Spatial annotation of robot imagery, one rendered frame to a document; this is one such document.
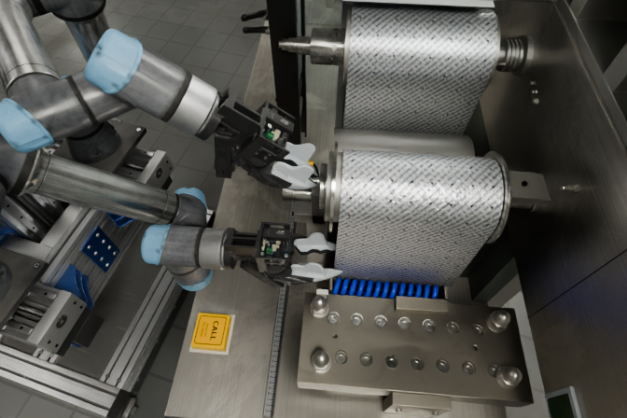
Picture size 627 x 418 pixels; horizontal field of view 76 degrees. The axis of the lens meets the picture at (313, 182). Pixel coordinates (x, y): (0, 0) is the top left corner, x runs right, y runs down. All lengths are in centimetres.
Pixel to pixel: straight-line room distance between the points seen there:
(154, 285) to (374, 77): 133
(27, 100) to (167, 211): 35
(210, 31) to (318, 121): 214
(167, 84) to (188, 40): 268
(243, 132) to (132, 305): 132
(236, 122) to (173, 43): 268
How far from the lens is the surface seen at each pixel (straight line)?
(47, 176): 82
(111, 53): 55
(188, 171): 234
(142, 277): 185
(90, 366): 180
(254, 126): 57
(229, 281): 98
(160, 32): 337
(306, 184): 66
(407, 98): 76
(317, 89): 134
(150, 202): 87
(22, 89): 68
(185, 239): 76
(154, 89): 55
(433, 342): 81
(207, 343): 92
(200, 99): 56
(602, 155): 61
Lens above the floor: 179
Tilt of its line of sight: 55 degrees down
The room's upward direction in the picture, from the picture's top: straight up
